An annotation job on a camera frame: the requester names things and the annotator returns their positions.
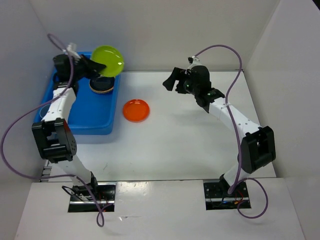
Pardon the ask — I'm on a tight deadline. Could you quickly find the black plastic plate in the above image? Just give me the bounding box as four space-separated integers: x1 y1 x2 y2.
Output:
89 76 115 91

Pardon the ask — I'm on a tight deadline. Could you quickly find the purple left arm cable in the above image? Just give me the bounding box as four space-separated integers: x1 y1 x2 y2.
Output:
0 33 111 227

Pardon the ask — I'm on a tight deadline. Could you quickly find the green plastic plate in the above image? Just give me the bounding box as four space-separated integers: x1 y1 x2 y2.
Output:
90 45 125 77

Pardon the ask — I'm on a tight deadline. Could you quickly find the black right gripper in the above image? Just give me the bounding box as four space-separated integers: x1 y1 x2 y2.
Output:
162 67 199 96

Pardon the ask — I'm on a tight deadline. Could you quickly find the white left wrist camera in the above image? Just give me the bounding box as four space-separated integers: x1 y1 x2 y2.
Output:
65 42 81 59

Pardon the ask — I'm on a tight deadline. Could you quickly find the tan woven wicker tray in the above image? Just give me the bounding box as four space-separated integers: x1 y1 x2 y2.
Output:
89 74 117 95

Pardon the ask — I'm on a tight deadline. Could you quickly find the blue plastic cup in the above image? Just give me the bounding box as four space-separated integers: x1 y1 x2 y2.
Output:
39 104 51 120

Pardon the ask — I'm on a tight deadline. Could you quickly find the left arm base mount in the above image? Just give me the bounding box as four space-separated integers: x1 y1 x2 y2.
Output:
62 181 117 213

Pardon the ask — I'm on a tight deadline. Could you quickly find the blue plastic bin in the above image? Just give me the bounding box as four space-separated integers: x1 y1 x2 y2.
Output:
34 51 123 136

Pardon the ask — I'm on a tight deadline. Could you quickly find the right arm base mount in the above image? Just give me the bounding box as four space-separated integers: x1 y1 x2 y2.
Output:
203 179 251 211

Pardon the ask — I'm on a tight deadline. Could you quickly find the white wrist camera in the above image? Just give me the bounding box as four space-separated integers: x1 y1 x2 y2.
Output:
187 56 202 68
65 42 81 59

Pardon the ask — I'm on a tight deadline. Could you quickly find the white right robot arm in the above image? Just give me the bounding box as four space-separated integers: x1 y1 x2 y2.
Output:
163 65 276 197

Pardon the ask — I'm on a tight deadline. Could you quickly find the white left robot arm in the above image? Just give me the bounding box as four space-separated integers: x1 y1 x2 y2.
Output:
31 54 106 200

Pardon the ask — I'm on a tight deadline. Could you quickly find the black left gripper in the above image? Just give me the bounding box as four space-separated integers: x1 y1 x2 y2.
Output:
71 54 107 81

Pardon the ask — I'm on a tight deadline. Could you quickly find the orange plastic plate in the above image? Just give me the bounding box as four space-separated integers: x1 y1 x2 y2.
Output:
122 99 150 123

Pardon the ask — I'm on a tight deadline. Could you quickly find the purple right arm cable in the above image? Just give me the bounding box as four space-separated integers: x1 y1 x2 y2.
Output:
194 44 269 219

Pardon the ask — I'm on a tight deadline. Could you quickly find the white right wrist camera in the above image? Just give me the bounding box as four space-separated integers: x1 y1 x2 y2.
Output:
187 56 202 68

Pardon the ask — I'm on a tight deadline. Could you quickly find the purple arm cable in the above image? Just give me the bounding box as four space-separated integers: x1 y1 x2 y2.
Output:
194 44 269 219
0 33 111 227

